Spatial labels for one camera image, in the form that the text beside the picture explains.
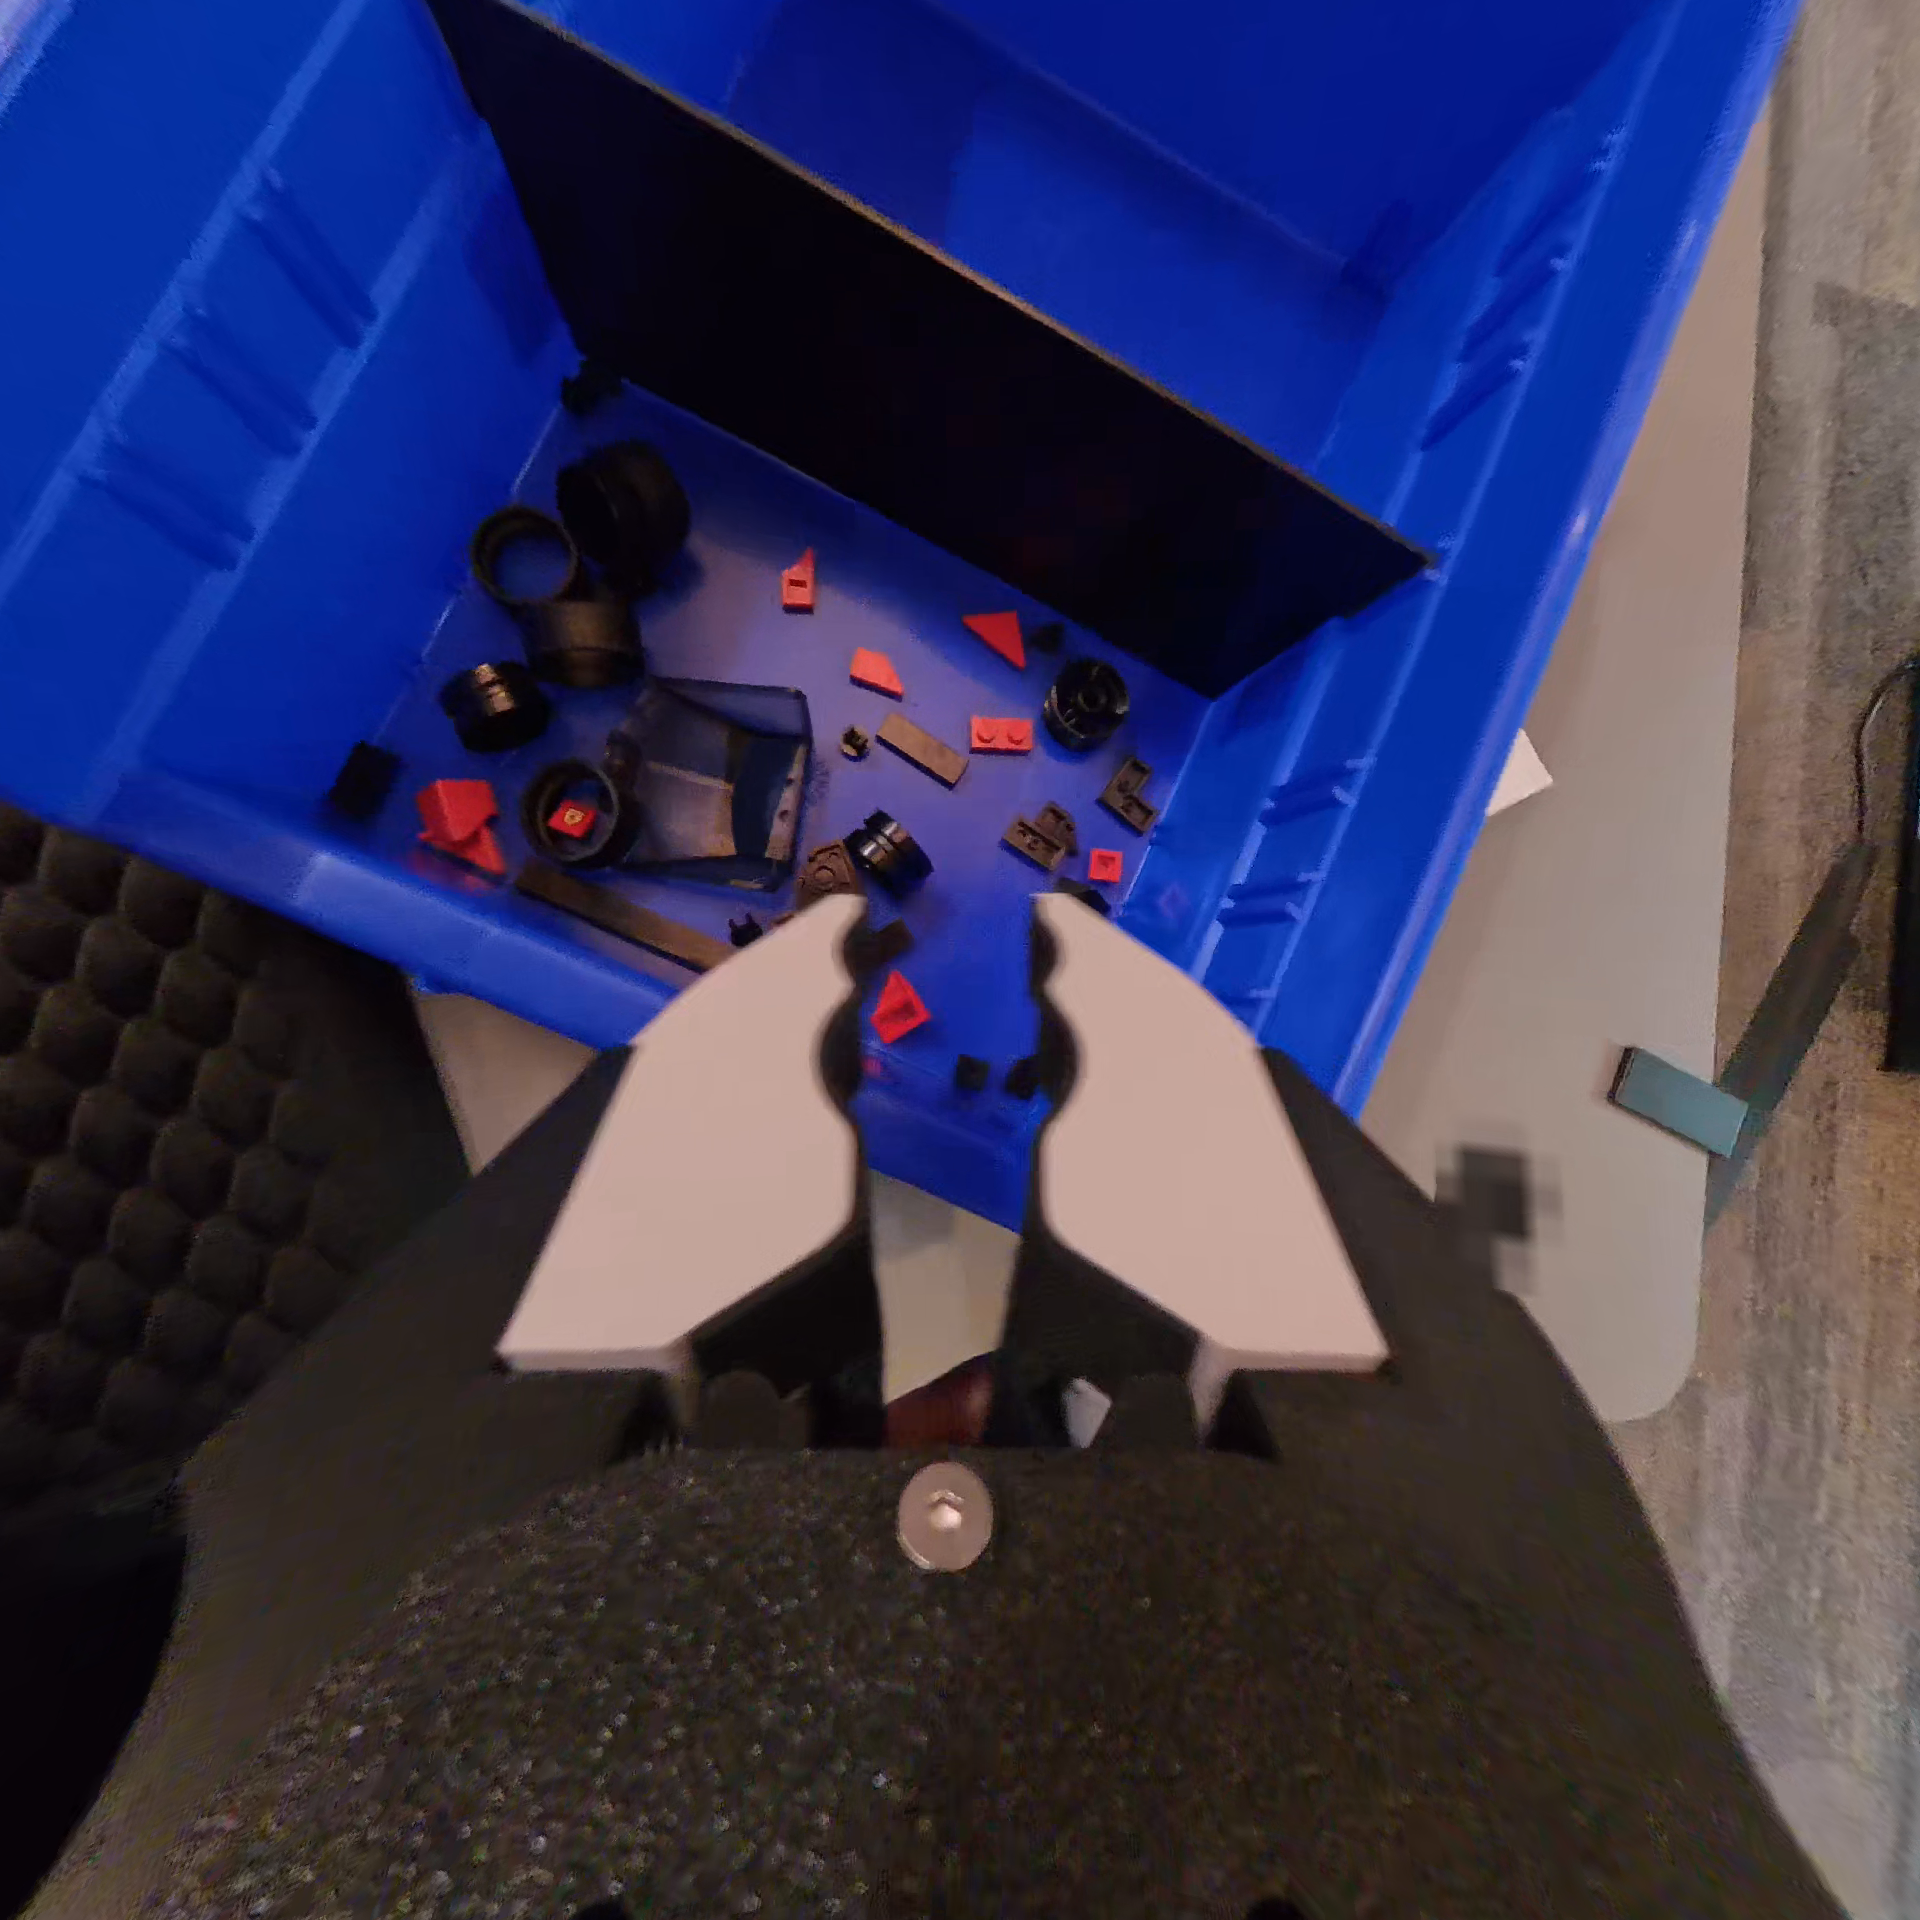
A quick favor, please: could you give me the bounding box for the grey table leg foot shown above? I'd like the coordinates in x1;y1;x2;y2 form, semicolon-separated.
1610;848;1877;1218

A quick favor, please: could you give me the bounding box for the blue bin with divider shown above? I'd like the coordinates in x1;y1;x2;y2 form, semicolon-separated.
0;0;1802;1203

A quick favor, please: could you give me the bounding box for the white instruction booklet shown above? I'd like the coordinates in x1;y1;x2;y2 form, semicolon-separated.
413;727;1555;1405

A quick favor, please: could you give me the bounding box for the lego pieces pile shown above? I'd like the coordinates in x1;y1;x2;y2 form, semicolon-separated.
328;439;1164;1106

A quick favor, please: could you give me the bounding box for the black box device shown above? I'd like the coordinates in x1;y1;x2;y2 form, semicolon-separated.
1853;652;1920;1075

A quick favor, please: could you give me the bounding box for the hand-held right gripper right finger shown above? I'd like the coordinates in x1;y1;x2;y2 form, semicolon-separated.
1002;893;1394;1450

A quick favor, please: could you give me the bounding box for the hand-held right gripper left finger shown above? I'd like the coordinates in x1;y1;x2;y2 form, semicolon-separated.
492;893;891;1420

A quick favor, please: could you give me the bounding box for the black foam pad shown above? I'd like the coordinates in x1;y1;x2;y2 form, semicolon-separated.
0;810;467;1503

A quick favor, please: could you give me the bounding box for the black bin divider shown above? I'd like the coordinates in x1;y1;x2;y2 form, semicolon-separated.
428;0;1437;699

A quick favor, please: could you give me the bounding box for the dark transparent lego windshield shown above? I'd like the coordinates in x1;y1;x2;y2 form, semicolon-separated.
607;678;818;895

